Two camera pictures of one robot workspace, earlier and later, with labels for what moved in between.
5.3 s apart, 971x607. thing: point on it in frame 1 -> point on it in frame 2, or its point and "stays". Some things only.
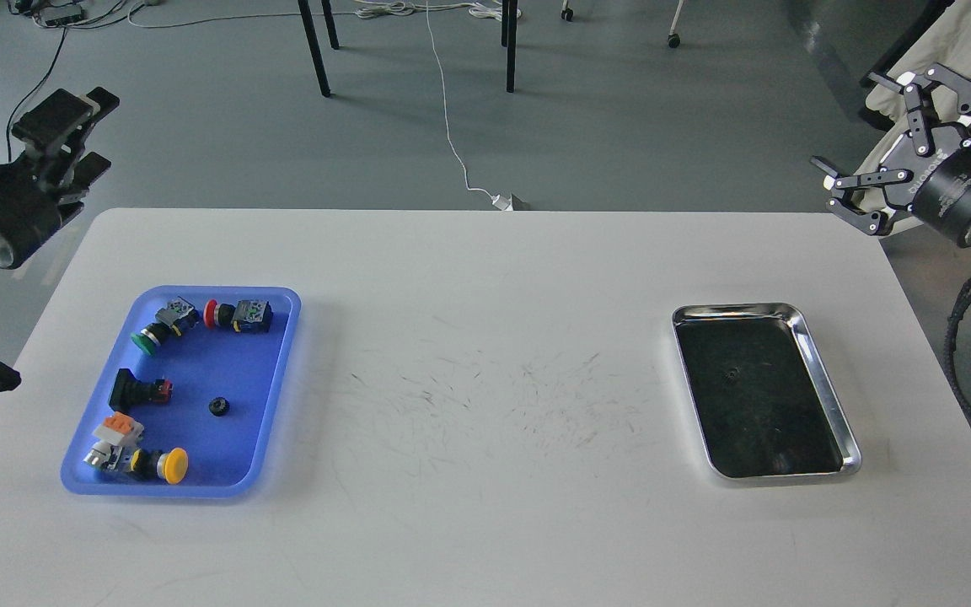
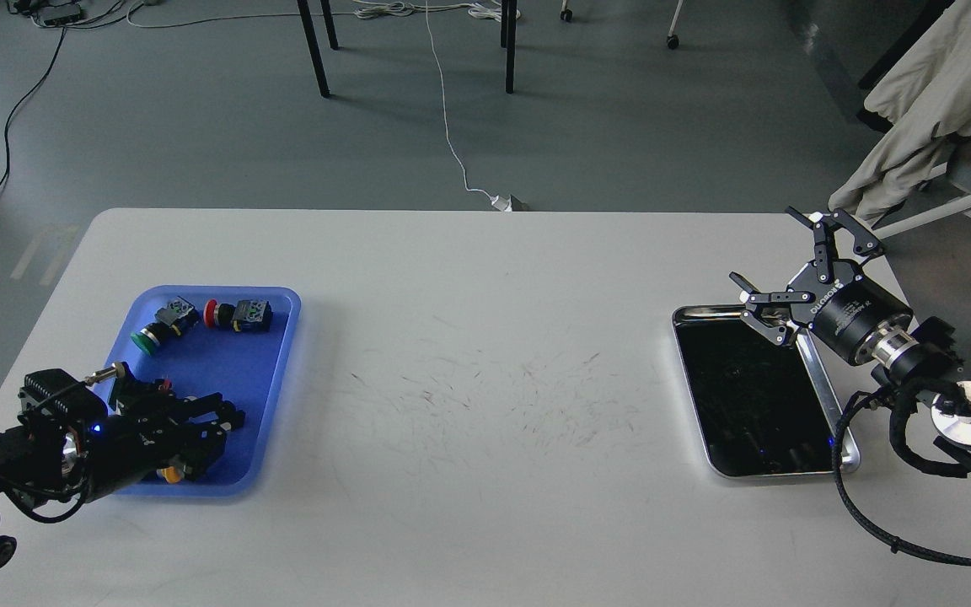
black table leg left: x=308 y=18 stays
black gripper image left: x=13 y=202 -> x=120 y=448
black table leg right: x=508 y=35 stays
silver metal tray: x=764 y=401 stays
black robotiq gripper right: x=946 y=179 -> x=844 y=307
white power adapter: x=502 y=203 stays
